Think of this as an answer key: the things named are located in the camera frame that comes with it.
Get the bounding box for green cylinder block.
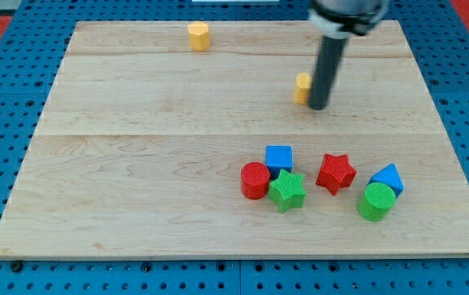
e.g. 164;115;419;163
357;182;397;222

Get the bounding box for blue triangle block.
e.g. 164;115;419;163
368;163;404;198

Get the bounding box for green star block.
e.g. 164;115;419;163
268;170;306;213

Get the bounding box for yellow hexagon block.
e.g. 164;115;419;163
188;21;211;52

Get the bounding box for blue cube block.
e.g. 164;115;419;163
265;145;293;179

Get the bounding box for red star block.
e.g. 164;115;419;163
316;153;357;196

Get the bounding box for yellow heart block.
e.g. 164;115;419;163
293;72;312;104

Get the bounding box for red cylinder block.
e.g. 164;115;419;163
240;161;271;200

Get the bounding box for wooden board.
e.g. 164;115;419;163
0;20;469;261

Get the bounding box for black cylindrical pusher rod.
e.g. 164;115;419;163
308;37;348;111

